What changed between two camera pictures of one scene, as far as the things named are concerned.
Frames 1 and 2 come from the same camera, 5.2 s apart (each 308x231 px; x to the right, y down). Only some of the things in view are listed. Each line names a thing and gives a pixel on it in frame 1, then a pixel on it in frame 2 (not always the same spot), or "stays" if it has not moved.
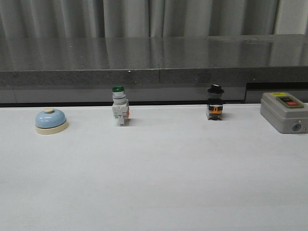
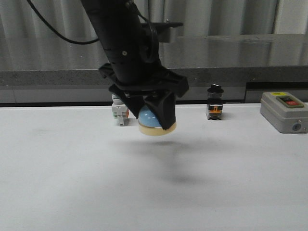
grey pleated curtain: x=42 y=19 stays
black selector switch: x=215 y=104 stays
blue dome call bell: x=51 y=121 → x=149 y=124
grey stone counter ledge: x=152 y=70 stays
